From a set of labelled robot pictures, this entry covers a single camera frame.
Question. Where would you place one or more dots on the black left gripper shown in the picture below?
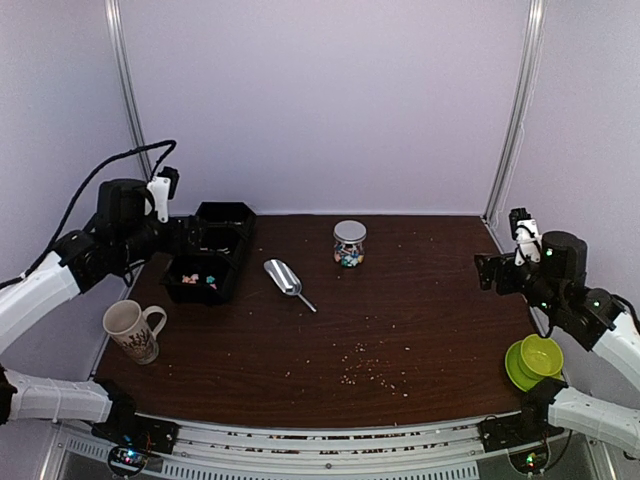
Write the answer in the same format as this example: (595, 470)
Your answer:
(191, 244)

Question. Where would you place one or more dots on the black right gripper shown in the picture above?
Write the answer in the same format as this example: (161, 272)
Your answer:
(488, 273)

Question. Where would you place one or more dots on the black three-compartment candy tray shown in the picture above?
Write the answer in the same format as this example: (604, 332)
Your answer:
(209, 277)

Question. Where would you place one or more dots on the silver metal scoop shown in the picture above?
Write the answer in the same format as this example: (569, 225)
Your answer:
(286, 280)

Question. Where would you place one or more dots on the clear plastic jar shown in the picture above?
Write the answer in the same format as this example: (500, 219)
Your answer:
(348, 253)

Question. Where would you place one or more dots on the silver metal jar lid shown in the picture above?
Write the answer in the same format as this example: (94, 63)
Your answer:
(349, 232)

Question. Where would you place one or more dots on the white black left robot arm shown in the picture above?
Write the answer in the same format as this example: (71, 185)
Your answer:
(132, 223)

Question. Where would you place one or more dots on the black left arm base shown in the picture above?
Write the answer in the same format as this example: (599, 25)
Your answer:
(137, 439)

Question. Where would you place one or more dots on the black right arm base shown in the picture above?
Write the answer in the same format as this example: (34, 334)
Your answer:
(526, 435)

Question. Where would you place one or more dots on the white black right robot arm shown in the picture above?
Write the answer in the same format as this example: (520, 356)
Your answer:
(549, 271)

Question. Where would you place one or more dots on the beige patterned ceramic mug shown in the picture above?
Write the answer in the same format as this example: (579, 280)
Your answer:
(135, 329)

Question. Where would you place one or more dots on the green bowl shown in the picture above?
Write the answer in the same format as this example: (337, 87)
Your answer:
(540, 357)

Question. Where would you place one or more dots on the green saucer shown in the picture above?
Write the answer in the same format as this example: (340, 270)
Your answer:
(515, 372)

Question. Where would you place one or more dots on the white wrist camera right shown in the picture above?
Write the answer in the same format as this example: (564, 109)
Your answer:
(525, 233)

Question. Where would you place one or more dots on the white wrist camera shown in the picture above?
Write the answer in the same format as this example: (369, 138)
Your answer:
(159, 191)
(525, 233)

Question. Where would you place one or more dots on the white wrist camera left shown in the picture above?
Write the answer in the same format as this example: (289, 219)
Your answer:
(159, 191)

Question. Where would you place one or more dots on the aluminium corner post left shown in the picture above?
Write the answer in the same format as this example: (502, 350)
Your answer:
(117, 37)

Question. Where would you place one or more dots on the aluminium corner post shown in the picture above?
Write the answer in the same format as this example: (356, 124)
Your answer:
(525, 85)
(117, 37)

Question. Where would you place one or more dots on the aluminium corner post right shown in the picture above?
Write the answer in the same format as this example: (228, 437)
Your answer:
(525, 85)

